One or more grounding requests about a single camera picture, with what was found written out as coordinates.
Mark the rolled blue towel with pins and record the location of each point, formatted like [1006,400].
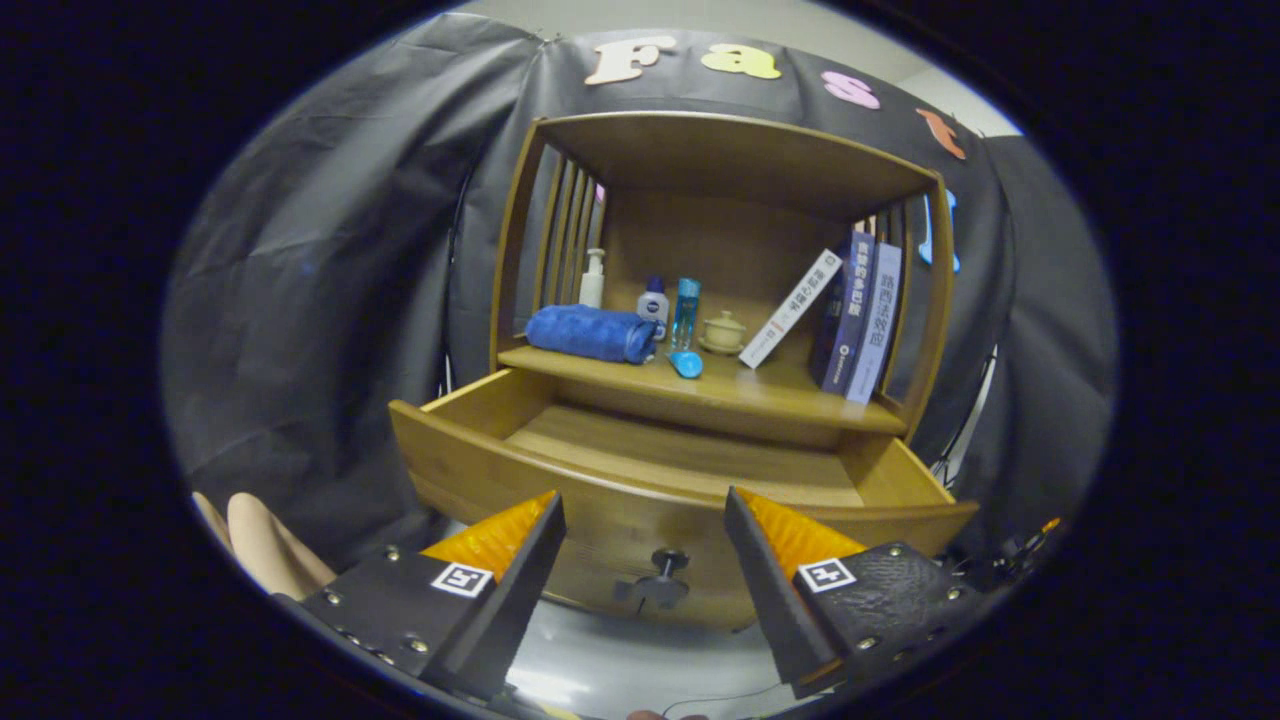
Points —
[590,332]

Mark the light purple book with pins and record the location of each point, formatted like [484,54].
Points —
[876,325]

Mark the wooden drawer with black knob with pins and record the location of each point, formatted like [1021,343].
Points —
[640,520]

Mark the white pump bottle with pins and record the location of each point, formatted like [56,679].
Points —
[592,290]

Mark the white bottle with blue cap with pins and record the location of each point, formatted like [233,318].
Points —
[654,308]

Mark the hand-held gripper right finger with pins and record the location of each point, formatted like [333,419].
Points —
[775,600]

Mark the white book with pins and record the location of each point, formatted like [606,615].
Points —
[790,310]

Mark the clear blue bottle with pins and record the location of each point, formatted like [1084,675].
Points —
[685,315]

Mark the dark blue book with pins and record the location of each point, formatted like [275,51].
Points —
[850,320]

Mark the person's leg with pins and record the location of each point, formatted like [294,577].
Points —
[275,545]
[212,520]

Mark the wooden cabinet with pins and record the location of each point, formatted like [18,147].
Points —
[720,240]

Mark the blue squeeze tube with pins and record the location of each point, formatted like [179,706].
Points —
[686,364]

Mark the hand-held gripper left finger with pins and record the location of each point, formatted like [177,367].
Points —
[510,610]

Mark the beige lidded ceramic cup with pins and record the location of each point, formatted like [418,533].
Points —
[722,332]

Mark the wooden countertop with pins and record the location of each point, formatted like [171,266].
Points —
[740,385]

